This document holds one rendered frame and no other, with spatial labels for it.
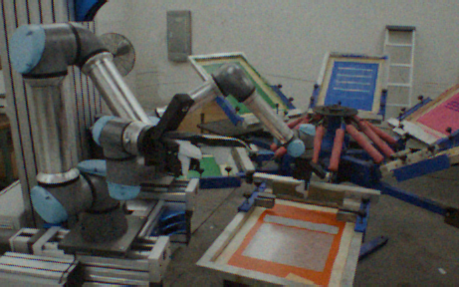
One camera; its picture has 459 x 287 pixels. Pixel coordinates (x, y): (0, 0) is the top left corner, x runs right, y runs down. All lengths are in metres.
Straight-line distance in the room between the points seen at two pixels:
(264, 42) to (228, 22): 0.63
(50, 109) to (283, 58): 5.26
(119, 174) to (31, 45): 0.37
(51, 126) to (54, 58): 0.18
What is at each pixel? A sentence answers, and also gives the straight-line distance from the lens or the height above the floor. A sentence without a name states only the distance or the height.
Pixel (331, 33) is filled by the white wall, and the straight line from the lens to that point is 6.03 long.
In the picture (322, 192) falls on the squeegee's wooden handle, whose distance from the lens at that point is 2.07.
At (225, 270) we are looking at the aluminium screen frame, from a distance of 1.63.
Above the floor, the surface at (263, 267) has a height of 0.95.
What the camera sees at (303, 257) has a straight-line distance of 1.79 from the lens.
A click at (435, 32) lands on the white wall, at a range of 5.98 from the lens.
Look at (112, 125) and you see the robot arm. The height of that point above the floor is 1.68.
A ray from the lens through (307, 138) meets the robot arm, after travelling 1.96.
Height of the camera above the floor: 1.93
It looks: 18 degrees down
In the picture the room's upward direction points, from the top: straight up
